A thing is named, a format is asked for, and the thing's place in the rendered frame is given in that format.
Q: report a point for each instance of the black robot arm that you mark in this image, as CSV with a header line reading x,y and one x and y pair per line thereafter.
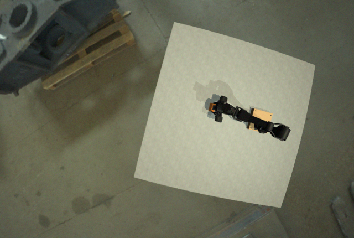
x,y
280,132

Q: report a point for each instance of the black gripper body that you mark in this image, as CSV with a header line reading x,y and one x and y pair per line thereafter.
x,y
219,118

